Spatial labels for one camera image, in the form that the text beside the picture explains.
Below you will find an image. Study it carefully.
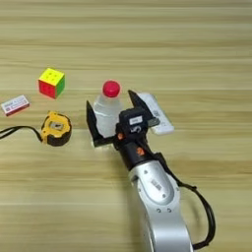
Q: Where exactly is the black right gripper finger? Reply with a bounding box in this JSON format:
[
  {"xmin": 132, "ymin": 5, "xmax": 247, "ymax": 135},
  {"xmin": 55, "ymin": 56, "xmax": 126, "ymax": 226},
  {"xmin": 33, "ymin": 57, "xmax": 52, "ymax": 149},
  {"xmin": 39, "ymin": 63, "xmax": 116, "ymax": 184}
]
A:
[
  {"xmin": 127, "ymin": 90, "xmax": 156, "ymax": 123},
  {"xmin": 86, "ymin": 99, "xmax": 100, "ymax": 142}
]

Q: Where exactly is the black box with white label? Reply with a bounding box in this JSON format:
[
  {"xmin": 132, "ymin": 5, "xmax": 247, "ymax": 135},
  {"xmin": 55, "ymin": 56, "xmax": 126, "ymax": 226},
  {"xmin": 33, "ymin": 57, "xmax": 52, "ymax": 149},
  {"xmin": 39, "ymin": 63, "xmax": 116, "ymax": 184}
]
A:
[{"xmin": 117, "ymin": 106, "xmax": 149, "ymax": 135}]

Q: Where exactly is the colourful puzzle cube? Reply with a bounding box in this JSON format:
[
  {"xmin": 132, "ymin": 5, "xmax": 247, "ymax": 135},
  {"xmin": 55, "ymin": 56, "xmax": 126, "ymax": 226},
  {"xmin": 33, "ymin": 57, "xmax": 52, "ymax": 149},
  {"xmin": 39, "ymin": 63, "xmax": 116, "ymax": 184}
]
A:
[{"xmin": 37, "ymin": 67, "xmax": 66, "ymax": 99}]

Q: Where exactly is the yellow black tape measure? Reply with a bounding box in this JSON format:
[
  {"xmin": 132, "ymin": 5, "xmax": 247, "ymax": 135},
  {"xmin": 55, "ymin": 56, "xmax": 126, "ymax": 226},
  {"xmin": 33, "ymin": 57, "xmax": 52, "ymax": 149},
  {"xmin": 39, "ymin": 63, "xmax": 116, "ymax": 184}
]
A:
[{"xmin": 0, "ymin": 110, "xmax": 73, "ymax": 148}]

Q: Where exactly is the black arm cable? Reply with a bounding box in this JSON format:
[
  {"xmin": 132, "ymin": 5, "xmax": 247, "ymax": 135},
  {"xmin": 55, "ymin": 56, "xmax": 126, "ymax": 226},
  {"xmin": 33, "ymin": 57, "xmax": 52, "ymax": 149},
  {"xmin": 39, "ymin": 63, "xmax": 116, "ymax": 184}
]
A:
[{"xmin": 159, "ymin": 152, "xmax": 218, "ymax": 251}]

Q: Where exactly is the small red and white box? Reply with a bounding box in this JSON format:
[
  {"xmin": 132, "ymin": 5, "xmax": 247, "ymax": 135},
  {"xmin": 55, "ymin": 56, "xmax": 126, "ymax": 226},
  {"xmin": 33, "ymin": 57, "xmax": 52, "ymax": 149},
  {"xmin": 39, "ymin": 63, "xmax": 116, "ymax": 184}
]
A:
[{"xmin": 0, "ymin": 94, "xmax": 31, "ymax": 117}]

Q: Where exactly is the clear bottle with red cap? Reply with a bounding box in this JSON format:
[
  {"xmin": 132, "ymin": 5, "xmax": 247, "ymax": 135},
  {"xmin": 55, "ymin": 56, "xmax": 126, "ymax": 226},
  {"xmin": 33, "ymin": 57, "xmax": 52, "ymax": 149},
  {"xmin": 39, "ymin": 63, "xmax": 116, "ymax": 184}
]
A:
[{"xmin": 92, "ymin": 80, "xmax": 124, "ymax": 149}]

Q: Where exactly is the white remote control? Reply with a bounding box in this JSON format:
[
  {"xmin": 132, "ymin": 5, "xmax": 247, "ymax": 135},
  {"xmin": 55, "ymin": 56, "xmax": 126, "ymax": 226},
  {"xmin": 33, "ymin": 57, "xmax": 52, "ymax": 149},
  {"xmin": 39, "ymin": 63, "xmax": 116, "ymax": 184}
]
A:
[{"xmin": 137, "ymin": 93, "xmax": 175, "ymax": 136}]

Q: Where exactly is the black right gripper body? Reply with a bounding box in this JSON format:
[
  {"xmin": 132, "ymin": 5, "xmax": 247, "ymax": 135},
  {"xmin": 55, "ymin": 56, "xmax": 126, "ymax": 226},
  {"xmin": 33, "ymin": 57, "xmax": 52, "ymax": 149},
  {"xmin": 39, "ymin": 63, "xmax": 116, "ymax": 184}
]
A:
[{"xmin": 93, "ymin": 117, "xmax": 162, "ymax": 172}]

